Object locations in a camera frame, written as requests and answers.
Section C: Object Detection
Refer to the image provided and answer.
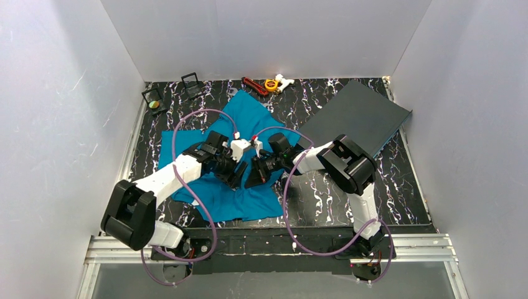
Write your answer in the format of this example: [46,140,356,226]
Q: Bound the blue garment cloth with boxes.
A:
[158,90,300,222]

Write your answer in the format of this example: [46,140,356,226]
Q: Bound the round colourful brooch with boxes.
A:
[149,100,159,110]

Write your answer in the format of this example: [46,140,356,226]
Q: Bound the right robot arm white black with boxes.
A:
[245,133,383,255]

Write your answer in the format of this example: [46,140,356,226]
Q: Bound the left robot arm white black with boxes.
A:
[101,131,252,250]

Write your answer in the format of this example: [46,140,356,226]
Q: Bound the yellow tape measure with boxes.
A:
[264,79,278,93]

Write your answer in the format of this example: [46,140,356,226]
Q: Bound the white plastic fitting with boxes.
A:
[275,74,295,93]

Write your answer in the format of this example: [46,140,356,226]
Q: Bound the red black utility knife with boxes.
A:
[242,77,269,97]

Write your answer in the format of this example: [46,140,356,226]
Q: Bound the dark grey flat box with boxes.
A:
[298,79,411,157]

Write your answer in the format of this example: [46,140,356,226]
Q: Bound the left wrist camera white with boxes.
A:
[230,139,252,162]

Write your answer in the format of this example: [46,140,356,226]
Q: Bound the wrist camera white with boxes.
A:
[250,135,263,158]
[230,139,252,162]

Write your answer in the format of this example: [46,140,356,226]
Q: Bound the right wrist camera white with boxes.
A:
[250,135,263,158]

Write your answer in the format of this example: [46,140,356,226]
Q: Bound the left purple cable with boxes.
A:
[140,108,241,287]

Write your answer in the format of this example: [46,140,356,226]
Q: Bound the purple cable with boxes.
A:
[140,108,241,287]
[253,126,395,285]

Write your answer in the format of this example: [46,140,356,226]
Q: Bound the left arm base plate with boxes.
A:
[151,231,212,260]

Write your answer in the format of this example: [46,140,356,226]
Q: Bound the black frame stand rear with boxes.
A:
[181,72,203,100]

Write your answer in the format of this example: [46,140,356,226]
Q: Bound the black frame stand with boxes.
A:
[141,88,168,117]
[181,72,203,100]

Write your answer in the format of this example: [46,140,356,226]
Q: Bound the black frame stand left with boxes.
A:
[141,88,168,117]

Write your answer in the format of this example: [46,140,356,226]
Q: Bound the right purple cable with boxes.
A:
[253,126,395,285]

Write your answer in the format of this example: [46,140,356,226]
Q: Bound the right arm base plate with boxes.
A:
[333,233,397,282]

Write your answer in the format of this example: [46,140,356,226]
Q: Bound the aluminium rail frame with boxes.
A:
[80,78,466,298]

